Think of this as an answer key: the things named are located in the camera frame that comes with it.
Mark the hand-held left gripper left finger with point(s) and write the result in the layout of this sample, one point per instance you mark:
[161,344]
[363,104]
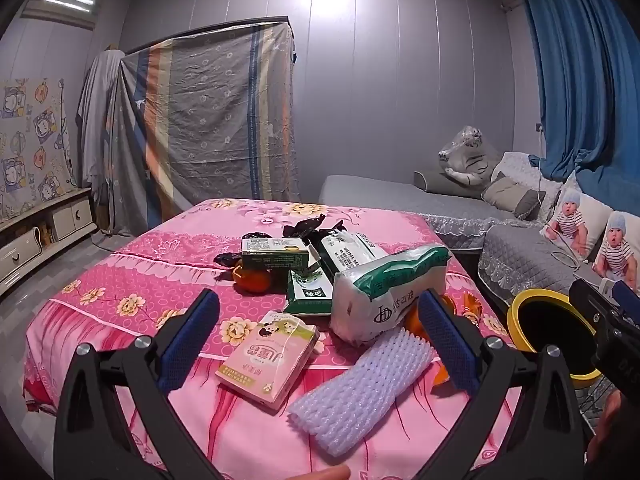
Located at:
[190,342]

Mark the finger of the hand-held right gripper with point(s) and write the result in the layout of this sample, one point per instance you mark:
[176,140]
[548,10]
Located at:
[592,305]

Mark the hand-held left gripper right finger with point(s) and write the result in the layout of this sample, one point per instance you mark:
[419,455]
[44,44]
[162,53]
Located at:
[450,342]

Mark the orange peel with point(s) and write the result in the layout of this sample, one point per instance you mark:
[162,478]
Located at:
[440,374]

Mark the orange fruit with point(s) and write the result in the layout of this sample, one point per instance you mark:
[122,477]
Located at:
[414,321]
[252,281]

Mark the yellow trash bin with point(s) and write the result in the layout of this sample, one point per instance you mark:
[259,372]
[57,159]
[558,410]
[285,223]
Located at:
[515,320]

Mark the pink tissue pack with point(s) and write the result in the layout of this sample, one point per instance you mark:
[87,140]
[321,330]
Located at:
[265,360]

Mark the large white green tissue pack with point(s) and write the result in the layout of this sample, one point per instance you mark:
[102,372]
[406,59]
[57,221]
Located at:
[380,290]

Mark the white foam fruit net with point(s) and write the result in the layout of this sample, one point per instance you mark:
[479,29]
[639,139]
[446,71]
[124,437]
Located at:
[360,390]

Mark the leaf print green pack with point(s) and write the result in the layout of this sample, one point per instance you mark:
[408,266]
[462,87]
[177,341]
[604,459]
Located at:
[310,295]

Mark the green white wipes pack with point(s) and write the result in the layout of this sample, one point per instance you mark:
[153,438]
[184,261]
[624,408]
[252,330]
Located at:
[345,252]

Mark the person's right hand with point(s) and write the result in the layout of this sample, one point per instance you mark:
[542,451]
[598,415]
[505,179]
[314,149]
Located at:
[610,425]

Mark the person's left hand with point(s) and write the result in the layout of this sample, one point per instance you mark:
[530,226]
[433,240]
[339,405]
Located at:
[322,473]

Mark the baby print pillow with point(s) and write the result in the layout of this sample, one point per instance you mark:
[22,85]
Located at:
[570,220]
[617,250]

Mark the pink floral blanket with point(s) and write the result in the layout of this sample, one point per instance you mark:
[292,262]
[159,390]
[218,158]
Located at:
[150,280]

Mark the grey quilted sofa cover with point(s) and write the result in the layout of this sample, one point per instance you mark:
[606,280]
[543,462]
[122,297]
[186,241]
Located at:
[520,255]

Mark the small black plastic bag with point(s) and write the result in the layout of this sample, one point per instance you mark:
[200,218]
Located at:
[227,259]
[256,235]

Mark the green paper box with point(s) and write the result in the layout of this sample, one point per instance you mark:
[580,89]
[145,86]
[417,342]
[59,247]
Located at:
[275,255]

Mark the grey square cushion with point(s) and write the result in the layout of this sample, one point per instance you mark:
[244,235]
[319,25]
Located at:
[510,195]

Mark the white patterned cushion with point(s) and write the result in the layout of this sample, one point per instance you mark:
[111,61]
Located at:
[522,166]

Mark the grey long pillow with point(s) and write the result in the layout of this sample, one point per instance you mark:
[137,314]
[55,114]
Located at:
[430,180]

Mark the large black plastic bag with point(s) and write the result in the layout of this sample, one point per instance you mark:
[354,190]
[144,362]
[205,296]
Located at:
[307,225]

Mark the white low cabinet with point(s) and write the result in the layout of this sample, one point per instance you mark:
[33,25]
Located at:
[70,215]

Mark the tiger plush toy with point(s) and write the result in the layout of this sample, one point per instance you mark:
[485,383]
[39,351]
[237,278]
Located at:
[470,160]

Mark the blue curtain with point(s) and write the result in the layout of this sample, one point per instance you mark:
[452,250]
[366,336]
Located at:
[585,85]

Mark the striped floral cloth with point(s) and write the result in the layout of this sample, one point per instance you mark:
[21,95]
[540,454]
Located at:
[210,120]

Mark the plain grey cloth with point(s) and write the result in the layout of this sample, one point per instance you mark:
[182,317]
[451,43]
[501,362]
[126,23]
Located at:
[97,110]

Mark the cartoon printed cloth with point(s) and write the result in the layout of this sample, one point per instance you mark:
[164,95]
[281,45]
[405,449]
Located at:
[30,150]

